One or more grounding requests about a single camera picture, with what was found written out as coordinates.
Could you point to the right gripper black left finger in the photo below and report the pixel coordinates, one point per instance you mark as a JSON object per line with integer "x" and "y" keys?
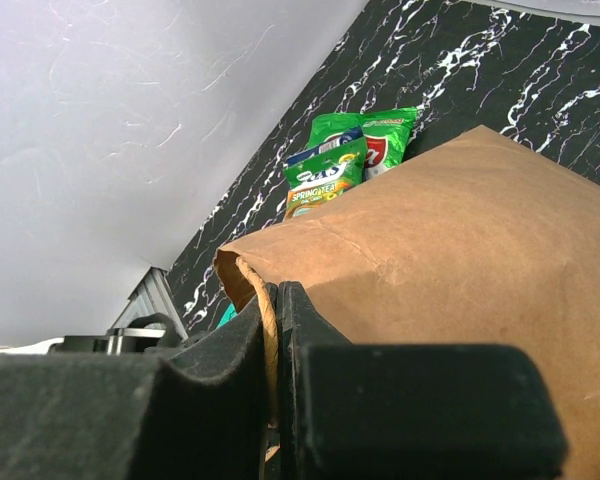
{"x": 199, "y": 414}

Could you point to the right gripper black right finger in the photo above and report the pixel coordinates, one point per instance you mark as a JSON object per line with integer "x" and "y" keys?
{"x": 410, "y": 411}

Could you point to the brown paper bag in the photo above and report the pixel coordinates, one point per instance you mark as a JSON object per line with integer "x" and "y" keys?
{"x": 477, "y": 240}

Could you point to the dark green snack packet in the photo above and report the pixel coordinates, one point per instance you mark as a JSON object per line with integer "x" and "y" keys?
{"x": 324, "y": 177}

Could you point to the green cassava chips bag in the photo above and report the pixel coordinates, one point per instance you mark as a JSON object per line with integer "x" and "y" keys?
{"x": 387, "y": 135}

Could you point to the teal snack packet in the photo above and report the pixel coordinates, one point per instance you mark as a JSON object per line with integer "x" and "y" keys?
{"x": 225, "y": 315}

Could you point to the blue chips bag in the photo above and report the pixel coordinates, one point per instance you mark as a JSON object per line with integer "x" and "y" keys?
{"x": 330, "y": 143}

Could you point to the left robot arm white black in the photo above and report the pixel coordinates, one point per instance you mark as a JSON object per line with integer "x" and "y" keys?
{"x": 136, "y": 336}

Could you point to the aluminium front rail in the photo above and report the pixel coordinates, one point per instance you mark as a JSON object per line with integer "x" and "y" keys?
{"x": 151, "y": 295}

